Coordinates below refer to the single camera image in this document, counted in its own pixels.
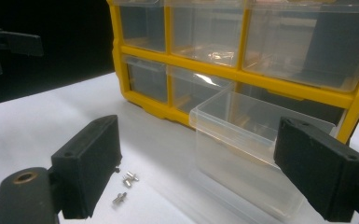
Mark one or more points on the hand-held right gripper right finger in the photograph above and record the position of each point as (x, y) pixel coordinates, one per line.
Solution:
(320, 174)

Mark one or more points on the small black piece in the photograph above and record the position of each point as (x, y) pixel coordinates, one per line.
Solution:
(117, 170)

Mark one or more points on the clear plastic drawer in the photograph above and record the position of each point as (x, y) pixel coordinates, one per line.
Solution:
(147, 81)
(236, 155)
(205, 31)
(143, 28)
(292, 46)
(186, 90)

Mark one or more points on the small silver screw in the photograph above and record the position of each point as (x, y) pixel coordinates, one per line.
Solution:
(119, 198)
(127, 182)
(132, 176)

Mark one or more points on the yellow and black drawer organizer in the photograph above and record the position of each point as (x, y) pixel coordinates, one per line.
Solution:
(116, 62)

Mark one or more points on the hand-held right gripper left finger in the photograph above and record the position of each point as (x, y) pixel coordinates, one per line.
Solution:
(84, 168)

